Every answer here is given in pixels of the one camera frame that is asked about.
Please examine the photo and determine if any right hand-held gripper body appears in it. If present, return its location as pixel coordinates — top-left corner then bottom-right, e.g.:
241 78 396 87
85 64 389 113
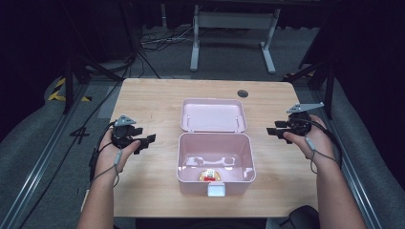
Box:
274 101 325 136

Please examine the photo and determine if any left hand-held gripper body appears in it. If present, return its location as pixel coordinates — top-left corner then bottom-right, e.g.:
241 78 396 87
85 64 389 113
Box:
111 114 144 150

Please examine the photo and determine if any pink storage box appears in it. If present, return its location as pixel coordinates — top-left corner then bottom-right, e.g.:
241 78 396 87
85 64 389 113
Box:
176 97 257 198

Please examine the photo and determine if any small yellow red toy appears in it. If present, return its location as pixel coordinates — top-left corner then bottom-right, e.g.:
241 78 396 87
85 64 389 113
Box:
199 168 222 183

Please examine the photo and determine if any person's right hand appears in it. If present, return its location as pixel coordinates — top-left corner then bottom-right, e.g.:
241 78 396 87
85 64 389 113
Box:
282 114 336 166

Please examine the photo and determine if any person's left hand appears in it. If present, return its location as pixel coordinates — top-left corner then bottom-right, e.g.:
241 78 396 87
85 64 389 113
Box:
94 129 141 183

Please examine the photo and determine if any black tripod stand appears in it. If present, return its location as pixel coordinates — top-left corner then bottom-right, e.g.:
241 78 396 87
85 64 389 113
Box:
283 47 337 121
61 0 141 115

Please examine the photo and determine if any yellow black floor tape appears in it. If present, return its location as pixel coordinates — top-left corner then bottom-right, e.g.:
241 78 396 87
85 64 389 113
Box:
47 77 94 103

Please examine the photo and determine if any black chair seat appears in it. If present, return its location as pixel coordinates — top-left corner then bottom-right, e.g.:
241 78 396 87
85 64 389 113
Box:
280 204 321 229

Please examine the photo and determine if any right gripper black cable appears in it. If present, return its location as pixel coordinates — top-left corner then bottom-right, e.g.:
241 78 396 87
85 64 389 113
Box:
292 116 344 170

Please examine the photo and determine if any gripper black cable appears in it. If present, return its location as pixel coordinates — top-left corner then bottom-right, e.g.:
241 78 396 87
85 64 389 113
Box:
292 116 344 170
88 119 117 182

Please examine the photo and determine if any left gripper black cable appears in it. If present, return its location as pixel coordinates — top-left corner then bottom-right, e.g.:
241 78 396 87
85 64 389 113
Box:
88 119 117 182

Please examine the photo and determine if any right gripper grey wrist strap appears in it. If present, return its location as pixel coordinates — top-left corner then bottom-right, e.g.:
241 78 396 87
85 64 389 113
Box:
304 135 340 176

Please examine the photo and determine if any gripper grey wrist strap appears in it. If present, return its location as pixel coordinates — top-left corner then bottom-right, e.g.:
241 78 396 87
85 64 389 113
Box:
304 135 340 176
86 148 124 191

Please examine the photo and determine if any left gripper grey wrist strap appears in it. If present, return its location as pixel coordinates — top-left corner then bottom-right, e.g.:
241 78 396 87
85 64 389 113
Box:
86 148 124 191

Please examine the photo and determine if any bundle of floor cables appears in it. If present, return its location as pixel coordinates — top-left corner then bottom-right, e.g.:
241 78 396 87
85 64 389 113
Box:
127 25 252 80

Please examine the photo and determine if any grey metal table frame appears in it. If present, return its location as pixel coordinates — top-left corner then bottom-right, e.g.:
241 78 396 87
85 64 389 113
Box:
189 4 282 75

